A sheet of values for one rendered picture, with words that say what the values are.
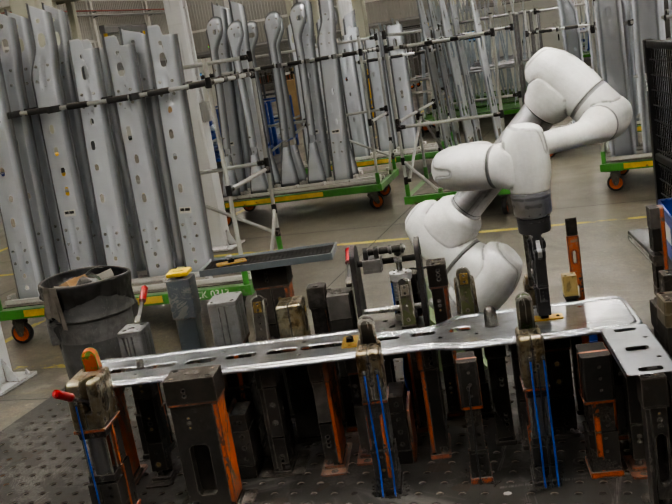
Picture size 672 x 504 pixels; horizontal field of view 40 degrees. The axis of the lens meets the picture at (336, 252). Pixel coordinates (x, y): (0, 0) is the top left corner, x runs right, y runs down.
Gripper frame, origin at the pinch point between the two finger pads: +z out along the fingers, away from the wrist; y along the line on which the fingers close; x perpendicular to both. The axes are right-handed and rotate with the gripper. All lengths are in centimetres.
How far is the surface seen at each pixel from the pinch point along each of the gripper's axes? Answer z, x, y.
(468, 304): 3.1, -17.2, -13.6
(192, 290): -6, -92, -31
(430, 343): 4.7, -27.1, 8.0
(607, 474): 33.7, 7.3, 23.7
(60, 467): 35, -133, -13
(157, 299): 82, -220, -372
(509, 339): 4.9, -9.3, 11.0
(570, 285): 0.6, 8.0, -10.8
